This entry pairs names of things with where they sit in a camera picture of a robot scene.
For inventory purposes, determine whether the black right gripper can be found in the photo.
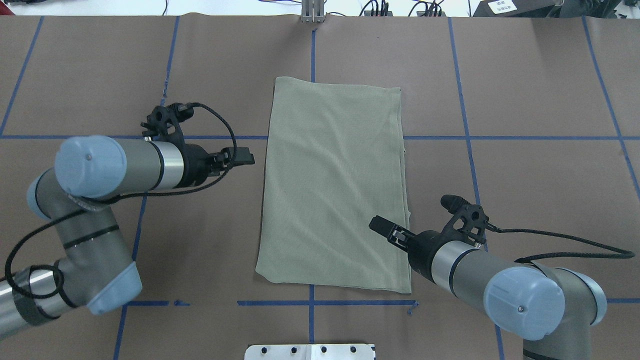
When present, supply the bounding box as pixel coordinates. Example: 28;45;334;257
368;194;490;283

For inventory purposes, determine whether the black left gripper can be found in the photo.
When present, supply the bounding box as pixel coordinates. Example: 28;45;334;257
141;103;255;190

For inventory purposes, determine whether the olive green long-sleeve shirt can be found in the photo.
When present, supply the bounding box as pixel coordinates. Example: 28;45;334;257
255;76;412;294

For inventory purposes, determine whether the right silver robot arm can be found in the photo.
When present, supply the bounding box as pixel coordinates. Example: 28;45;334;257
369;194;607;360

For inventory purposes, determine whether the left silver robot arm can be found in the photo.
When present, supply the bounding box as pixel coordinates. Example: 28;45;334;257
0;102;255;340

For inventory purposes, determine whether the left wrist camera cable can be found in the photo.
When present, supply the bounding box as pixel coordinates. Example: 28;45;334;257
4;102;238;301

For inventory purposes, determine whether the aluminium frame post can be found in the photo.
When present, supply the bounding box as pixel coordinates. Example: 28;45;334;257
300;0;326;24

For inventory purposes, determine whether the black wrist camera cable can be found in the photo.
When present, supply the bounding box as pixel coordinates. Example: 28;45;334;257
487;225;636;263

